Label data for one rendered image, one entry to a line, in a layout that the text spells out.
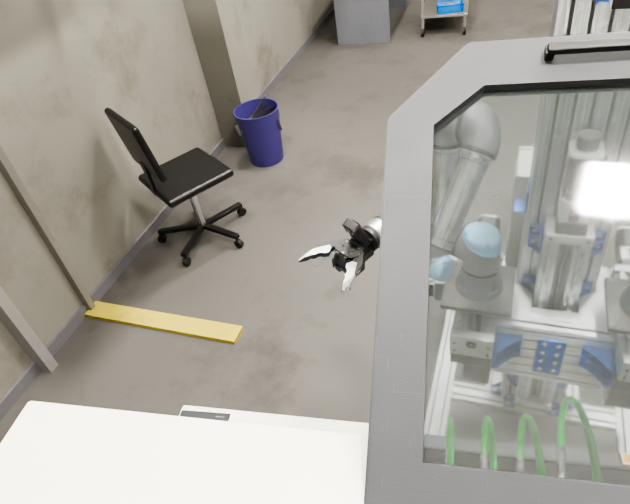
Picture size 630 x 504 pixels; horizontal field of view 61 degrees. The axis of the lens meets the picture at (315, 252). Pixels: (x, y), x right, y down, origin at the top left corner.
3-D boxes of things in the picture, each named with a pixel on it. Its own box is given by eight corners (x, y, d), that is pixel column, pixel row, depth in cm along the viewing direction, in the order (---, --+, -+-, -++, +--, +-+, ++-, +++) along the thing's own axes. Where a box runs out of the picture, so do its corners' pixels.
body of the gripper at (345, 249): (351, 282, 141) (380, 257, 147) (351, 260, 135) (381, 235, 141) (329, 268, 145) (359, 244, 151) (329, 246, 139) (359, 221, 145)
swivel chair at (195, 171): (191, 204, 431) (145, 76, 361) (267, 213, 406) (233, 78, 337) (142, 260, 385) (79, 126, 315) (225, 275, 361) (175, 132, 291)
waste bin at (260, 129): (257, 143, 490) (245, 91, 457) (296, 145, 477) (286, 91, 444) (238, 169, 461) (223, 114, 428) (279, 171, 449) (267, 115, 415)
